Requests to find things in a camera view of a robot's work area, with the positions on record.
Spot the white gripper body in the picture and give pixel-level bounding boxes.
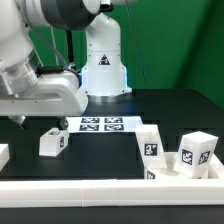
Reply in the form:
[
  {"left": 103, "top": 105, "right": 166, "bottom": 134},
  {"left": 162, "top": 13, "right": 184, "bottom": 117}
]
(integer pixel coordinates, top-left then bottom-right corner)
[{"left": 0, "top": 72, "right": 88, "bottom": 116}]

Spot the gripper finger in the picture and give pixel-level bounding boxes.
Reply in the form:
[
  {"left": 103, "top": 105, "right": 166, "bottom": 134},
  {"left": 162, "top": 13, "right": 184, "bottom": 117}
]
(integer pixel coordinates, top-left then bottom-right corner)
[
  {"left": 57, "top": 117, "right": 69, "bottom": 130},
  {"left": 9, "top": 116, "right": 30, "bottom": 130}
]

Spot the white round stool seat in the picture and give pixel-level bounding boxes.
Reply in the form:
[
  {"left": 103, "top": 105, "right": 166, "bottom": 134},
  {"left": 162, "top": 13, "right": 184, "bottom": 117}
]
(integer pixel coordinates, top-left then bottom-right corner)
[{"left": 144, "top": 152, "right": 219, "bottom": 179}]

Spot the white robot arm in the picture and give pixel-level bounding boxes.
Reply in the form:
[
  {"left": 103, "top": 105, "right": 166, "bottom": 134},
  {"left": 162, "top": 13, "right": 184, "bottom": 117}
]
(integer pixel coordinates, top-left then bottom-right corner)
[{"left": 0, "top": 0, "right": 132, "bottom": 129}]

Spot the white marker sheet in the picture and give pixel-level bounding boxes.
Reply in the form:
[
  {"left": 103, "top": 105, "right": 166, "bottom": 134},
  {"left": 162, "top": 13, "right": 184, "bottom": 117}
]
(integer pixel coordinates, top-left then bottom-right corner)
[{"left": 67, "top": 116, "right": 142, "bottom": 133}]

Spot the white left fence bar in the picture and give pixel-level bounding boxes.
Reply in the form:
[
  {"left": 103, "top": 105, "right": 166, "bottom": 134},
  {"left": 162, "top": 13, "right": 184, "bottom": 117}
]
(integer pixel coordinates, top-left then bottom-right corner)
[{"left": 0, "top": 144, "right": 10, "bottom": 171}]

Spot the white front fence bar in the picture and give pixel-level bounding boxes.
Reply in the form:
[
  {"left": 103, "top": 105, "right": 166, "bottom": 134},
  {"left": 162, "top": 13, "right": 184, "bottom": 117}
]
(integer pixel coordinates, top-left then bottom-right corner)
[{"left": 0, "top": 179, "right": 224, "bottom": 208}]

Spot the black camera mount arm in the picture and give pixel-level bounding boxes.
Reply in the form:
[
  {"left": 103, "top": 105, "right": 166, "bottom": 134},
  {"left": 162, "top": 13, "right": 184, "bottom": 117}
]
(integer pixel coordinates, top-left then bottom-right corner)
[{"left": 66, "top": 30, "right": 76, "bottom": 69}]

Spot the white cable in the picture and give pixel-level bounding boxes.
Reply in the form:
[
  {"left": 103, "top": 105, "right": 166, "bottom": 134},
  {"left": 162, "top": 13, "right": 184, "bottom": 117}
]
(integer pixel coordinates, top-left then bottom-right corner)
[{"left": 50, "top": 27, "right": 61, "bottom": 66}]

